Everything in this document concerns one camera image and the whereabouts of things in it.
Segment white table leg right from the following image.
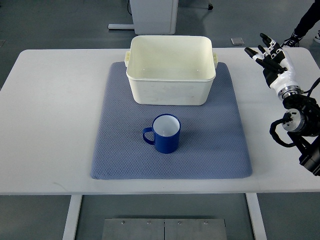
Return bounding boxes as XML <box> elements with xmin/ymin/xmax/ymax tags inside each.
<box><xmin>245</xmin><ymin>193</ymin><xmax>267</xmax><ymax>240</ymax></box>

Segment metal floor plate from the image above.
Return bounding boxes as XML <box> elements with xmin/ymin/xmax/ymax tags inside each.
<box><xmin>102</xmin><ymin>218</ymin><xmax>227</xmax><ymax>240</ymax></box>

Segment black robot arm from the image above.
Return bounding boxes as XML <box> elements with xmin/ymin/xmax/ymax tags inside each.
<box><xmin>269</xmin><ymin>79</ymin><xmax>320</xmax><ymax>176</ymax></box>

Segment white table leg left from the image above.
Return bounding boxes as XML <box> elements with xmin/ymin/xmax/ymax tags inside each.
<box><xmin>62</xmin><ymin>194</ymin><xmax>83</xmax><ymax>240</ymax></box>

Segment blue textured mat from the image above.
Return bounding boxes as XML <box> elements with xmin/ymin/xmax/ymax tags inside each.
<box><xmin>90</xmin><ymin>62</ymin><xmax>253</xmax><ymax>180</ymax></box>

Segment white table leg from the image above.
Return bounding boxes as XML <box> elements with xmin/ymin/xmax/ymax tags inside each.
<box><xmin>245</xmin><ymin>193</ymin><xmax>267</xmax><ymax>240</ymax></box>
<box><xmin>62</xmin><ymin>194</ymin><xmax>83</xmax><ymax>240</ymax></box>

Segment white plastic box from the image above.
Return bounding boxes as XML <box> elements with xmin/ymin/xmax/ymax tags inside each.
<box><xmin>124</xmin><ymin>35</ymin><xmax>218</xmax><ymax>106</ymax></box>

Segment blue enamel mug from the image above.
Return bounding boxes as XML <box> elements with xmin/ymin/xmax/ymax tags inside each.
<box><xmin>142</xmin><ymin>113</ymin><xmax>181</xmax><ymax>154</ymax></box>

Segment white cabinet base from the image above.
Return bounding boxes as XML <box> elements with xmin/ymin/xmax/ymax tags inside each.
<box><xmin>108</xmin><ymin>0</ymin><xmax>179</xmax><ymax>35</ymax></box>

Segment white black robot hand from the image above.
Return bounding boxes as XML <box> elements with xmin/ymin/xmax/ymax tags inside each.
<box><xmin>244</xmin><ymin>33</ymin><xmax>302</xmax><ymax>100</ymax></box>

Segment person leg dark trousers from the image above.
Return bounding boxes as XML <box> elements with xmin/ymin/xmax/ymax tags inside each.
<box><xmin>294</xmin><ymin>0</ymin><xmax>320</xmax><ymax>38</ymax></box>

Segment small grey floor plate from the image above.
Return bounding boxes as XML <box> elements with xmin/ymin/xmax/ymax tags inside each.
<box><xmin>230</xmin><ymin>37</ymin><xmax>245</xmax><ymax>46</ymax></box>

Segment black white sneaker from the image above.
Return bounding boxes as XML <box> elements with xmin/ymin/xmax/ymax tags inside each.
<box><xmin>281</xmin><ymin>31</ymin><xmax>304</xmax><ymax>48</ymax></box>

